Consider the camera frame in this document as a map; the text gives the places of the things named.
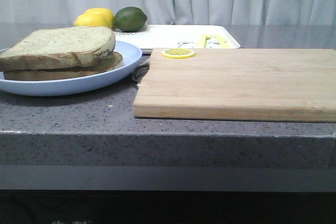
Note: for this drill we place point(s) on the front yellow lemon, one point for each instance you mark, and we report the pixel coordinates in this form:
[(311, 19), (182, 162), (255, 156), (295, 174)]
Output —
[(89, 19)]

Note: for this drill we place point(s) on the yellow plastic knife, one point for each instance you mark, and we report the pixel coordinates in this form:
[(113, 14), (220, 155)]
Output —
[(222, 41)]

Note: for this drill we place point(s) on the white rectangular tray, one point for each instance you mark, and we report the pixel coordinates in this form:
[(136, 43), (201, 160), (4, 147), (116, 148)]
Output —
[(173, 36)]

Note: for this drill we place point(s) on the wooden cutting board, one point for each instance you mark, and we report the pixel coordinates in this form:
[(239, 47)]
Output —
[(240, 84)]

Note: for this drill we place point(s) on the yellow plastic fork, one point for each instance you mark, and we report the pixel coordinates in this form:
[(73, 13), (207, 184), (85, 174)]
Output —
[(201, 43)]

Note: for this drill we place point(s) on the rear yellow lemon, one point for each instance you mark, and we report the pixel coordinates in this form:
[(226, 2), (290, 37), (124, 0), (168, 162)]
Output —
[(106, 13)]

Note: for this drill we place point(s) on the metal cutting board handle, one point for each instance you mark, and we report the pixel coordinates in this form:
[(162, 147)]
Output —
[(140, 71)]

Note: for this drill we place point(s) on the light blue round plate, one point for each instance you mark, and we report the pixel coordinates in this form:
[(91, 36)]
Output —
[(131, 58)]

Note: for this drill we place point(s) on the green lime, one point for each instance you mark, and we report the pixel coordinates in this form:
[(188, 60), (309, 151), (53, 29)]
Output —
[(130, 19)]

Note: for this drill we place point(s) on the yellow lemon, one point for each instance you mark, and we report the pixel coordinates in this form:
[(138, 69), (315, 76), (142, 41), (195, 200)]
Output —
[(89, 19), (106, 13)]

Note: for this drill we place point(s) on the bread slice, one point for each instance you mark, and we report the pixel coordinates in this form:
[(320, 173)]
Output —
[(113, 61), (79, 46)]

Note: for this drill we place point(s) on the lemon slice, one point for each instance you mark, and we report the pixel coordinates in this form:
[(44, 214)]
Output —
[(178, 53)]

